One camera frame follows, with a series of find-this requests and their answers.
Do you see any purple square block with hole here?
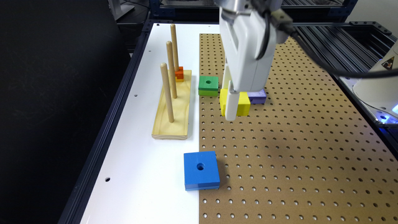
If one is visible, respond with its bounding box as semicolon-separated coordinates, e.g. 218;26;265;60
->
247;89;267;105

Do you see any black cable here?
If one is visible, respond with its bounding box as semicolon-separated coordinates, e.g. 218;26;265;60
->
255;0;398;79

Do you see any brown perforated pegboard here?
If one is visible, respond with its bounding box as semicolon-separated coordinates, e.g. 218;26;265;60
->
199;39;397;223

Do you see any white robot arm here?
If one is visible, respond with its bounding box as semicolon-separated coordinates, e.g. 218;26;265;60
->
215;0;282;121

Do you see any wooden peg stand base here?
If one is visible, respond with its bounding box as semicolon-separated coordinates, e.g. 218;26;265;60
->
151;68;193;141

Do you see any middle wooden peg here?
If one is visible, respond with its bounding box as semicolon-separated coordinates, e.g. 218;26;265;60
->
166;41;177;99

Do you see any yellow square block with hole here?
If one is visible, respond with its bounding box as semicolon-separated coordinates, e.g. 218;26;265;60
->
220;89;251;116

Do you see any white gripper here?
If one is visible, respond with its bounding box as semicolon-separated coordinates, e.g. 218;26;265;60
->
220;8;276;121

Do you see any green square block with hole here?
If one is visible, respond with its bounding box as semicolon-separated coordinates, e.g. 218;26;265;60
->
198;75;218;96

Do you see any wooden peg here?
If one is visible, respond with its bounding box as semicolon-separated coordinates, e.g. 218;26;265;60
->
170;24;180;72
160;63;174;123
166;41;177;99

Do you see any black aluminium frame rail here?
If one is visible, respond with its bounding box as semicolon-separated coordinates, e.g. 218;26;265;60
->
58;19;160;224

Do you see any front wooden peg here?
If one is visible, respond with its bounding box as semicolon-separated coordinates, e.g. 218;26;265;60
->
160;63;174;123

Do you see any blue square block with hole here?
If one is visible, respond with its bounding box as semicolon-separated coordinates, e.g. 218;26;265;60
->
183;151;220;191

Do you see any rear wooden peg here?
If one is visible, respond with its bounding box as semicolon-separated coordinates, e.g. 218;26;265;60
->
170;24;180;72

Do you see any small yellow block under orange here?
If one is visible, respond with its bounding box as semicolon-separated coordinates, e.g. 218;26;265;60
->
175;77;184;82

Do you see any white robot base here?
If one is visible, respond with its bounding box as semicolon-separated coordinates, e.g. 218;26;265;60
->
338;40;398;127

